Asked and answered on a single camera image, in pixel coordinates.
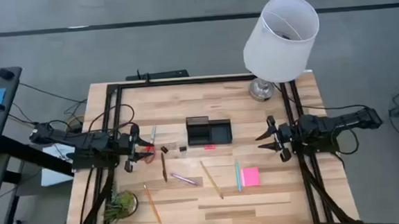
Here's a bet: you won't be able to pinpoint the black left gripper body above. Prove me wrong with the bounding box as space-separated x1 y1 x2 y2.
116 123 144 174

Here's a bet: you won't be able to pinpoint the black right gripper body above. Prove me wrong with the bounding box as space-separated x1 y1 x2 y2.
266 113 296 164

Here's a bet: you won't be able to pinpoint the red handled scissors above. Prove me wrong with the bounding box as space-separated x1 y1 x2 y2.
142 144 157 165

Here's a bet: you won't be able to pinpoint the dark brown pen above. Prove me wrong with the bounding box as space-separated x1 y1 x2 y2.
160 152 168 183

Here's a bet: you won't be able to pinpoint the pink sticky note pad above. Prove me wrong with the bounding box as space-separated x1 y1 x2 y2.
240 166 262 188

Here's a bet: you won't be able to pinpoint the teal pen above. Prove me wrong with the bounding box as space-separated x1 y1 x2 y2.
235 161 242 193

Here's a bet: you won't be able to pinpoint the black mesh desk organizer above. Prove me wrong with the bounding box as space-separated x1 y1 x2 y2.
184 114 234 148

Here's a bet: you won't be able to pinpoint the clear purple pen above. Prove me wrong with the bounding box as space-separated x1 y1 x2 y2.
169 171 200 188

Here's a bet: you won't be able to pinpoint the orange pencil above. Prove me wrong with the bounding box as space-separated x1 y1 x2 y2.
142 182 163 224

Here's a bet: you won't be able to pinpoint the green potted succulent plant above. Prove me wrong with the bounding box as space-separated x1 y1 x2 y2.
102 189 140 223

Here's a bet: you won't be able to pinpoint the yellow pencil pink eraser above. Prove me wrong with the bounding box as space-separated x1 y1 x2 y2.
198 159 225 202

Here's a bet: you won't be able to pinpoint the black box with antenna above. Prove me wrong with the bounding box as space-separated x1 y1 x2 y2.
124 66 190 82

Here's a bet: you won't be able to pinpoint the white box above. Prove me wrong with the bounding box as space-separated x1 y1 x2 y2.
38 142 78 188

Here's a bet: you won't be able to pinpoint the table lamp white shade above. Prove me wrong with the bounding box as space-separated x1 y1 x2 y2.
239 0 325 103

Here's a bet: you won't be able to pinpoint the grey side desk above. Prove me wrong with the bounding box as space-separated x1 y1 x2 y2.
0 63 78 224

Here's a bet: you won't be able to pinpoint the black computer mouse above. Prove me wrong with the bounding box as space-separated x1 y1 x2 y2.
0 67 16 81

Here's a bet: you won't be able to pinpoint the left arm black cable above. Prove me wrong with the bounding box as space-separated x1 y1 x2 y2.
86 103 137 133

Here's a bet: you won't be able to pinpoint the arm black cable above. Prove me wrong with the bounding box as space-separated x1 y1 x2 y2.
329 121 362 157
86 103 137 133

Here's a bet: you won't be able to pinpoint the thin black cable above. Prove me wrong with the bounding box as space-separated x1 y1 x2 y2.
272 76 372 115

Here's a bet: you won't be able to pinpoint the black aluminium table frame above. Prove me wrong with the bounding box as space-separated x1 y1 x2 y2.
57 67 362 224

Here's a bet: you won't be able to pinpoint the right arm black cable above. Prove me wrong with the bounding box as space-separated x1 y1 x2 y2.
329 121 362 157

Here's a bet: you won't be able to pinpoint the black floor cable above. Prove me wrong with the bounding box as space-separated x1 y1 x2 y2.
19 78 88 107

